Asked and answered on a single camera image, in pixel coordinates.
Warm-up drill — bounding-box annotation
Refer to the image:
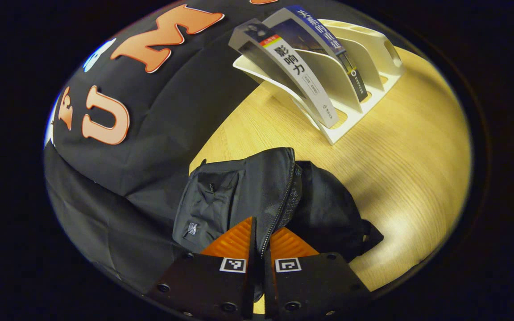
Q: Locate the white portrait cover book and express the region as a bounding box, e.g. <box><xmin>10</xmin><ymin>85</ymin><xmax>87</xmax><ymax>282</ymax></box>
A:
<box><xmin>228</xmin><ymin>18</ymin><xmax>340</xmax><ymax>130</ymax></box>

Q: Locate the white bookshelf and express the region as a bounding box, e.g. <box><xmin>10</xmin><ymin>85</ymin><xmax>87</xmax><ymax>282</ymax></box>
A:
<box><xmin>232</xmin><ymin>19</ymin><xmax>406</xmax><ymax>146</ymax></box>

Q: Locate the blue cover book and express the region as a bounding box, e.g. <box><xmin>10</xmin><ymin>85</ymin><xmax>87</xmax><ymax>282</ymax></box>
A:
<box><xmin>264</xmin><ymin>4</ymin><xmax>369</xmax><ymax>103</ymax></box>

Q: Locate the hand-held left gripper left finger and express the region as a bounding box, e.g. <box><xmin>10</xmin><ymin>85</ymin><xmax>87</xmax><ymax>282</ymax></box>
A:
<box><xmin>145</xmin><ymin>216</ymin><xmax>257</xmax><ymax>320</ymax></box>

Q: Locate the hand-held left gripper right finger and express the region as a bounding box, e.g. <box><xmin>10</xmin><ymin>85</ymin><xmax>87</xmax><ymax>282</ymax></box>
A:
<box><xmin>264</xmin><ymin>227</ymin><xmax>371</xmax><ymax>320</ymax></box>

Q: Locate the black backdrop cloth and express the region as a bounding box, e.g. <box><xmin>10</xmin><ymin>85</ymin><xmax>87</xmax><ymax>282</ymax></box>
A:
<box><xmin>43</xmin><ymin>0</ymin><xmax>373</xmax><ymax>295</ymax></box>

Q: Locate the black schoolbag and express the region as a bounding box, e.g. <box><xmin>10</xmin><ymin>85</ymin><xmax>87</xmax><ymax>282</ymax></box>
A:
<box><xmin>172</xmin><ymin>147</ymin><xmax>385</xmax><ymax>263</ymax></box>

